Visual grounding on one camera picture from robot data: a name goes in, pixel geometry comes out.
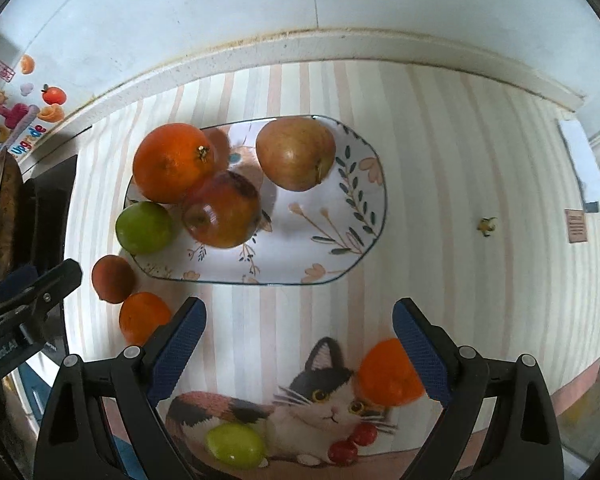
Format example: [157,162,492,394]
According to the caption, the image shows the red cherry tomato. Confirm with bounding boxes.
[350,423,378,447]
[327,441,359,465]

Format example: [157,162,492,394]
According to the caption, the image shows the bright orange mandarin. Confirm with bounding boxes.
[358,338,426,407]

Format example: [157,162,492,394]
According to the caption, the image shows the dark red apple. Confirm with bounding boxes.
[181,171,262,250]

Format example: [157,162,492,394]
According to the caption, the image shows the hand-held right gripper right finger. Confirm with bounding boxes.
[391,297,566,480]

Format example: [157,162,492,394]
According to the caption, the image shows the oval green fruit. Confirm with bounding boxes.
[206,422,268,470]

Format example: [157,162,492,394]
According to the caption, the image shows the small orange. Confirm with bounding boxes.
[119,292,173,347]

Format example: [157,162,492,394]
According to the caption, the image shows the small brown label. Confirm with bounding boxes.
[564,208,588,244]

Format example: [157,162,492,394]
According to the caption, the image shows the striped cat print mat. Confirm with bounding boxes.
[62,60,600,480]

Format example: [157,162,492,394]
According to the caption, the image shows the yellow-red apple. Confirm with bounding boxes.
[255,117,337,192]

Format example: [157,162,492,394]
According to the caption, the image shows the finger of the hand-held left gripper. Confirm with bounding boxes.
[0,264,41,311]
[0,258,83,342]

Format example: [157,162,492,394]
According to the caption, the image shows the metal frying pan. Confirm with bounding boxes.
[0,155,25,288]

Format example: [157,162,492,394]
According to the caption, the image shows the round green fruit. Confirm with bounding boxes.
[115,201,175,256]

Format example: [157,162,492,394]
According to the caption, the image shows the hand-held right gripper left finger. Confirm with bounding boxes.
[32,296,207,480]

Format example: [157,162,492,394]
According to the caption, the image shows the small brown fruit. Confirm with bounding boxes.
[91,255,137,305]

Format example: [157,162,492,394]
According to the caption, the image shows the floral oval plate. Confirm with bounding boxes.
[123,115,387,287]

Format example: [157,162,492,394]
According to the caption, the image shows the large orange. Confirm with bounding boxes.
[132,123,217,205]

